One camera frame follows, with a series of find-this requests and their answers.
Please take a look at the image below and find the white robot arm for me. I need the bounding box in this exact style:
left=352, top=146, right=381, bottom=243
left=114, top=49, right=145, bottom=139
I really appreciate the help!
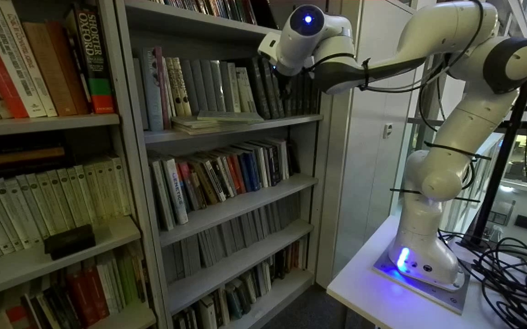
left=259, top=0, right=527, bottom=290

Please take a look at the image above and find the pile of flat books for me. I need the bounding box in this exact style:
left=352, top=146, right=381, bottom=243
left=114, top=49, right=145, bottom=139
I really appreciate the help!
left=173, top=117, right=220, bottom=135

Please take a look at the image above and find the brown hardcover book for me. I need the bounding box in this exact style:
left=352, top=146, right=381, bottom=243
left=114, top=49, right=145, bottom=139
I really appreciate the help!
left=24, top=22, right=88, bottom=117

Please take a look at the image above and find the grey metal bookshelf right unit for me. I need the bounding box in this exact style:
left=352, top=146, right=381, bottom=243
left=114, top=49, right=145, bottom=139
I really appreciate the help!
left=114, top=0, right=323, bottom=329

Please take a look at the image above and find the grey metal bookshelf unit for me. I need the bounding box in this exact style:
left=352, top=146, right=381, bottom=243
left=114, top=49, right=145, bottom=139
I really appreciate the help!
left=0, top=0, right=156, bottom=329
left=114, top=0, right=323, bottom=329

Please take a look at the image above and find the white robot table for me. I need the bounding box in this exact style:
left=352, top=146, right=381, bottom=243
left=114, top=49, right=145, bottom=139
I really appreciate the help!
left=326, top=212, right=527, bottom=329

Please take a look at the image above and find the black box on shelf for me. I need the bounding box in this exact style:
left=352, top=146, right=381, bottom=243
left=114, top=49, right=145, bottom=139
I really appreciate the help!
left=45, top=225, right=96, bottom=259

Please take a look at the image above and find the grey metal bookshelf left unit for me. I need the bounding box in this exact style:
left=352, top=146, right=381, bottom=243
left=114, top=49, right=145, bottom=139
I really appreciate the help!
left=0, top=0, right=156, bottom=329

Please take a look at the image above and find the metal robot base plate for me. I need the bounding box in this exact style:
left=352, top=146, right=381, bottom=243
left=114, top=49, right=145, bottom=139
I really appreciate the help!
left=374, top=248, right=471, bottom=314

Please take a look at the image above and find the black cable bundle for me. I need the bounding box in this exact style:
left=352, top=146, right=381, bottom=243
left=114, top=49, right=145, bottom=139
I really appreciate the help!
left=440, top=230, right=527, bottom=329

